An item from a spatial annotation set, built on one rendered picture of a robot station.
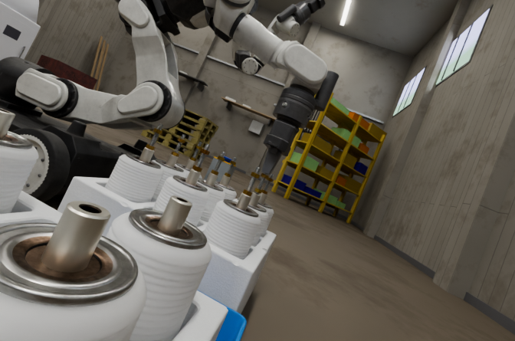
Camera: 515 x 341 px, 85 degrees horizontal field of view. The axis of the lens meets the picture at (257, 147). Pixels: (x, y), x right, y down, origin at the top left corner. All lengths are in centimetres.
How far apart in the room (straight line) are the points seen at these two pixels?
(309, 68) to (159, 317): 56
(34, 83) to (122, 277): 111
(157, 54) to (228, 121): 891
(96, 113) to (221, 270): 78
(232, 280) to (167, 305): 26
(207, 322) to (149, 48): 92
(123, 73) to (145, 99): 1116
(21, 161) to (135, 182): 26
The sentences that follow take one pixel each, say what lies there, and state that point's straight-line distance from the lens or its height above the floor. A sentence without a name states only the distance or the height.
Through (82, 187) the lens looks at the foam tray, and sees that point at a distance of 63.
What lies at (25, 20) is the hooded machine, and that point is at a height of 87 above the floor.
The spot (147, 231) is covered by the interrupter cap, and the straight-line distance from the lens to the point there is 25.
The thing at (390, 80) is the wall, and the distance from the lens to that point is 1049.
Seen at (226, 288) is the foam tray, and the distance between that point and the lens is 52.
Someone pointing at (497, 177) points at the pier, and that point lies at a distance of 358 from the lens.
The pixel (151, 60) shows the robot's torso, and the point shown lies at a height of 53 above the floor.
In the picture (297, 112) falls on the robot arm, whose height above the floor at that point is 49.
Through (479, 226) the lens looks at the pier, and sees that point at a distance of 350.
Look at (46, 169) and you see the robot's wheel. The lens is 88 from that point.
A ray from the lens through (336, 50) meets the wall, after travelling 1057.
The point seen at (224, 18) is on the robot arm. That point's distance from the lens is 73.
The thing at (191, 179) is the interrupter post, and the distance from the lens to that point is 59.
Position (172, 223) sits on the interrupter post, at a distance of 27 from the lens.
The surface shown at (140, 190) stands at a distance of 62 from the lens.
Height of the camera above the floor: 34
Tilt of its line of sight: 4 degrees up
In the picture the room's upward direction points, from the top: 24 degrees clockwise
